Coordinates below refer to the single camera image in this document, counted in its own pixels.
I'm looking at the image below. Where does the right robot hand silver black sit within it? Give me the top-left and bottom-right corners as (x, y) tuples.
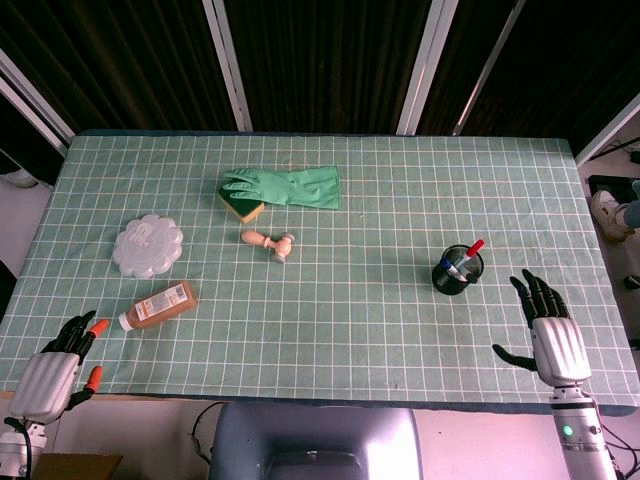
(492, 268), (593, 387)

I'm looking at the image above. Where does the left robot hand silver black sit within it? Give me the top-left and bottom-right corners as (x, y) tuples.
(8, 309), (110, 425)

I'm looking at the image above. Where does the red capped marker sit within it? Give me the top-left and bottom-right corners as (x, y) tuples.
(453, 239), (486, 271)

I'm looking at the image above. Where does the black pen cup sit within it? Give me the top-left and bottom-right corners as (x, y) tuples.
(431, 244), (486, 296)

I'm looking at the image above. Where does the brown cardboard box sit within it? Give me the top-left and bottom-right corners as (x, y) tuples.
(29, 453), (124, 480)

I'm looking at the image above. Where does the brown liquid plastic bottle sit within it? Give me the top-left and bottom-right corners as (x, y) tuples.
(118, 280), (199, 333)

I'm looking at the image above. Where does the white sneaker with yellow sole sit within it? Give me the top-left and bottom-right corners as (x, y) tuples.
(592, 189), (634, 241)

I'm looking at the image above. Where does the blue jeans leg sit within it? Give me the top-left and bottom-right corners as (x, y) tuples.
(622, 179), (640, 232)

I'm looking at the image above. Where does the clear flower shaped plastic box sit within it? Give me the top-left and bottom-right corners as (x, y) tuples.
(111, 213), (184, 279)

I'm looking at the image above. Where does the black flat device on floor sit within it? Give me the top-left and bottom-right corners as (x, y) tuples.
(587, 173), (637, 202)

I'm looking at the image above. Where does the white shoe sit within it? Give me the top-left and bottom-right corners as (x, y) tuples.
(0, 169), (39, 189)

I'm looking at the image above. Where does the green checked tablecloth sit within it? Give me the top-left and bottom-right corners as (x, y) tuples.
(0, 130), (640, 416)

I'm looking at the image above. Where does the grey robot torso base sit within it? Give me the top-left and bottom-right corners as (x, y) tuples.
(208, 402), (424, 480)

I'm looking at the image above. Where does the yellow green scrub sponge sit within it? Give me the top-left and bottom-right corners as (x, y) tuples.
(216, 187), (266, 225)

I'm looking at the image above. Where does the wooden toy hammer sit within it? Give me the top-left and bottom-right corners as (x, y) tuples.
(241, 228), (296, 265)

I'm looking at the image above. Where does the green rubber glove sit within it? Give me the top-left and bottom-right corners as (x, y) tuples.
(221, 165), (342, 210)

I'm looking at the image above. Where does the black curtain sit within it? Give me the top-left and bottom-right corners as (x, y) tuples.
(0, 0), (640, 187)

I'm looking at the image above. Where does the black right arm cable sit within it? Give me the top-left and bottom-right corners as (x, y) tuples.
(597, 407), (640, 480)

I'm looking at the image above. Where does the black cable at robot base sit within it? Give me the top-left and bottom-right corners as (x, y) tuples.
(191, 401), (227, 467)

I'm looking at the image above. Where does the white aluminium frame post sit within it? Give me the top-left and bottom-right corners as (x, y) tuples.
(574, 94), (640, 166)
(451, 0), (527, 137)
(0, 48), (77, 157)
(201, 0), (253, 133)
(395, 0), (459, 136)

